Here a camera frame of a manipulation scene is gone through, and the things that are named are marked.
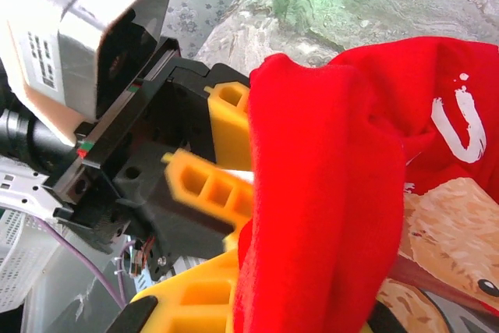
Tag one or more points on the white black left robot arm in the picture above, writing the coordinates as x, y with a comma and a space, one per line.
19, 192

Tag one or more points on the red printed t-shirt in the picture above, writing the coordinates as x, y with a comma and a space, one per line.
323, 192

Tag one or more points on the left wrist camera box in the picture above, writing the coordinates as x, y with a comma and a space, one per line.
78, 36

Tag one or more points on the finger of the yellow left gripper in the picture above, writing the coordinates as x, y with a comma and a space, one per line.
232, 130
241, 204

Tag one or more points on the grey metal panel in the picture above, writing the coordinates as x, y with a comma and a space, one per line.
58, 309

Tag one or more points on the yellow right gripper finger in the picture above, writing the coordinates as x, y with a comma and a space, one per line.
195, 302

